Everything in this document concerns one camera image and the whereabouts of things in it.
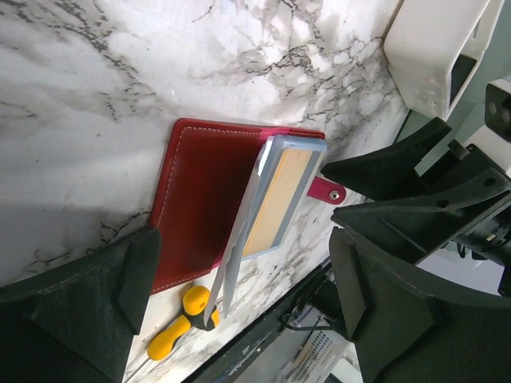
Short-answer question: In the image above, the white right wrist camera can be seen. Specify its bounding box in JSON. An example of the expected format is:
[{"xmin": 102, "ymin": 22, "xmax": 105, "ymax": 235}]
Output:
[{"xmin": 465, "ymin": 76, "xmax": 511, "ymax": 177}]

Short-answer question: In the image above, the gold credit card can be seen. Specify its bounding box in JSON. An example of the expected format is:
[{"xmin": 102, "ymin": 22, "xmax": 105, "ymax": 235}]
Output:
[{"xmin": 243, "ymin": 148, "xmax": 313, "ymax": 257}]

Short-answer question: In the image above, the red card holder wallet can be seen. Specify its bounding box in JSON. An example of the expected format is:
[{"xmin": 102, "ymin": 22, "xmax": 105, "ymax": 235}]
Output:
[{"xmin": 149, "ymin": 118, "xmax": 325, "ymax": 294}]

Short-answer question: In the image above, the yellow black T-handle hex key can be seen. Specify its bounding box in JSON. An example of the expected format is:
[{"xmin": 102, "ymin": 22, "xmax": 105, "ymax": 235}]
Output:
[{"xmin": 147, "ymin": 286, "xmax": 220, "ymax": 361}]

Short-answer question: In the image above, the black aluminium mounting rail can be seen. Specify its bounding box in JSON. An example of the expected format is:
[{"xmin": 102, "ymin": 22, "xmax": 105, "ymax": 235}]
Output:
[{"xmin": 185, "ymin": 260, "xmax": 346, "ymax": 383}]

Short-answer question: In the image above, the white rectangular plastic tray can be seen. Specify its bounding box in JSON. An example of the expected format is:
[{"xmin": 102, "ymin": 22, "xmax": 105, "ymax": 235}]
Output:
[{"xmin": 384, "ymin": 0, "xmax": 504, "ymax": 120}]

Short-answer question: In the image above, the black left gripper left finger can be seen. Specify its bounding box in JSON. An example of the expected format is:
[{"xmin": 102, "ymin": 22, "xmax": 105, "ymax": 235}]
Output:
[{"xmin": 1, "ymin": 228, "xmax": 160, "ymax": 382}]

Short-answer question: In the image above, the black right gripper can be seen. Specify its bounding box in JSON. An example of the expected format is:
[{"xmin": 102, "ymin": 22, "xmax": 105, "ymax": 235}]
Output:
[{"xmin": 321, "ymin": 117, "xmax": 510, "ymax": 298}]

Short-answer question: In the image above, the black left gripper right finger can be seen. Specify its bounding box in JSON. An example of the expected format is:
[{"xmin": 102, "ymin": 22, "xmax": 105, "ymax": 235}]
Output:
[{"xmin": 329, "ymin": 227, "xmax": 510, "ymax": 382}]

